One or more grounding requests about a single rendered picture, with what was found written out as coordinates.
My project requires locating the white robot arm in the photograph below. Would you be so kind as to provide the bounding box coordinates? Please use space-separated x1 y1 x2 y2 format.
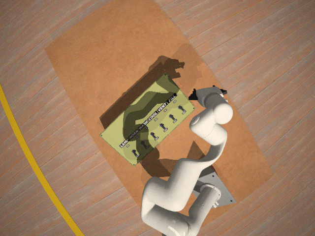
141 92 233 236

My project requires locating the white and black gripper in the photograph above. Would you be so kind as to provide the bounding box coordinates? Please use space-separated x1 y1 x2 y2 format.
189 85 227 108

